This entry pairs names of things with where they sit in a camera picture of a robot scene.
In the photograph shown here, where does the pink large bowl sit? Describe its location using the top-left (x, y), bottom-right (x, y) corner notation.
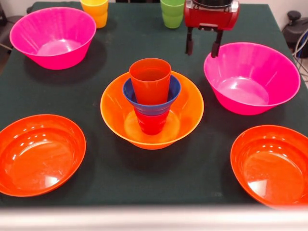
top-left (203, 42), bottom-right (302, 116)
top-left (9, 6), bottom-right (97, 70)

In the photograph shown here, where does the red shallow bowl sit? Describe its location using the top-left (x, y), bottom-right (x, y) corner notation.
top-left (0, 114), bottom-right (87, 198)
top-left (230, 125), bottom-right (308, 209)

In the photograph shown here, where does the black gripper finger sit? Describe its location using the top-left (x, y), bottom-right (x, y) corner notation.
top-left (210, 29), bottom-right (224, 59)
top-left (184, 26), bottom-right (194, 56)

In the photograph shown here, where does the orange large bowl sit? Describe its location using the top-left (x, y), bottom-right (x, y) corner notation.
top-left (100, 71), bottom-right (205, 150)

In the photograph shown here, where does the yellow plastic cup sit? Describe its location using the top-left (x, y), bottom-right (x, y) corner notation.
top-left (80, 0), bottom-right (109, 29)

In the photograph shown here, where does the blue small bowl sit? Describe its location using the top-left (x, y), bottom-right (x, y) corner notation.
top-left (122, 75), bottom-right (181, 116)

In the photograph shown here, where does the black pedestal foot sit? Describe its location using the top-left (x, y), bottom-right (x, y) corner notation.
top-left (282, 11), bottom-right (308, 51)
top-left (0, 4), bottom-right (25, 51)

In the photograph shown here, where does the red-orange plastic cup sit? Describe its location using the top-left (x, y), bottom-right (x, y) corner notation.
top-left (128, 58), bottom-right (172, 106)

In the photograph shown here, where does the grey hose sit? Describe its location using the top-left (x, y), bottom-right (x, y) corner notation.
top-left (292, 28), bottom-right (308, 58)

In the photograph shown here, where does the dark green tablecloth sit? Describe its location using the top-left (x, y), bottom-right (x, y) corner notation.
top-left (0, 1), bottom-right (308, 207)

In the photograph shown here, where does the green plastic cup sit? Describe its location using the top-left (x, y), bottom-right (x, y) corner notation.
top-left (160, 0), bottom-right (185, 29)

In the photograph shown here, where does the crimson plastic cup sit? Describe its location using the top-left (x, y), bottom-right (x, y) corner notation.
top-left (134, 108), bottom-right (170, 136)

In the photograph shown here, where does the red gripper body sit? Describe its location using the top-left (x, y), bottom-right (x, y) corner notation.
top-left (183, 0), bottom-right (241, 31)

